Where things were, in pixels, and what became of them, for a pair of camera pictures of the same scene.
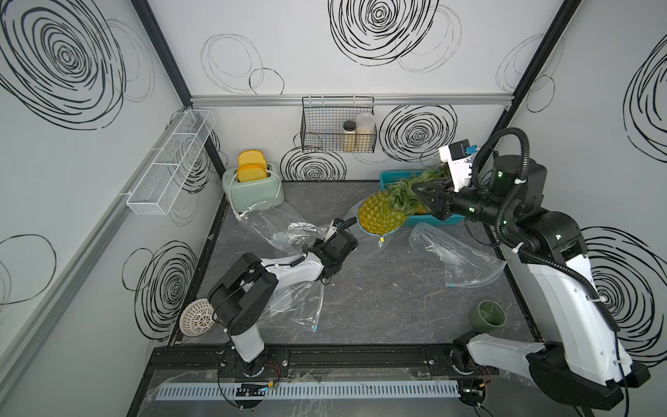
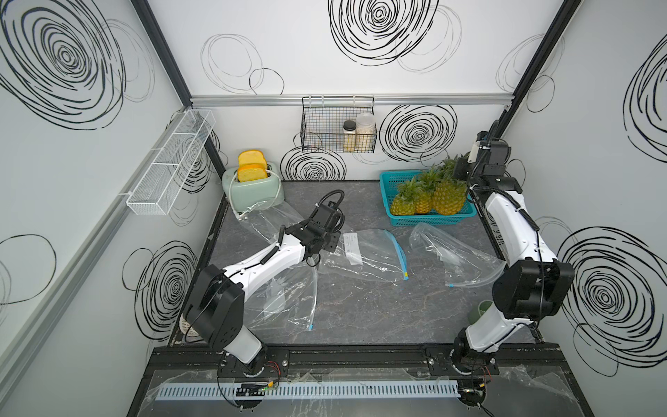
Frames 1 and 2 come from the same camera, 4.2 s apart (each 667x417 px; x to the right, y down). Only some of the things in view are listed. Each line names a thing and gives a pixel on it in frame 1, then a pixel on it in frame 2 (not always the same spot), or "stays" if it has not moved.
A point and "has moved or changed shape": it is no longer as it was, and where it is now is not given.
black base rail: [224, 361] stays
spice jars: [366, 132] stays
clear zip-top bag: [464, 265] stays
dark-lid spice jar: [349, 135] stays
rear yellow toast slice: [251, 156] stays
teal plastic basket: [416, 220] stays
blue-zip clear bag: [378, 221] has moved or changed shape
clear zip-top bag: [296, 305] stays
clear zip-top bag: [282, 228] stays
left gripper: [318, 244] to [333, 240]
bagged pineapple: [386, 210] has moved or changed shape
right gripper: [443, 193] to [461, 162]
